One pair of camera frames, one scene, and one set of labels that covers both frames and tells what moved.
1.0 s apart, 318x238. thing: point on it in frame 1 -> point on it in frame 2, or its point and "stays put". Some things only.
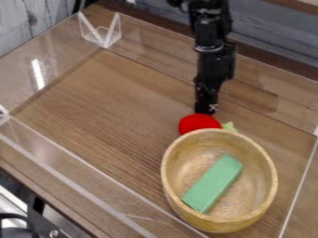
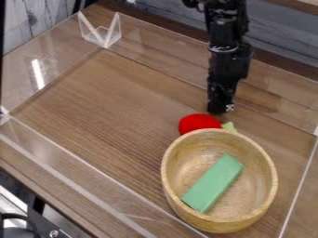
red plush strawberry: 195,122 stays put
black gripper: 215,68 -> 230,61
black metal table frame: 40,226 stays put
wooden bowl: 220,176 stays put
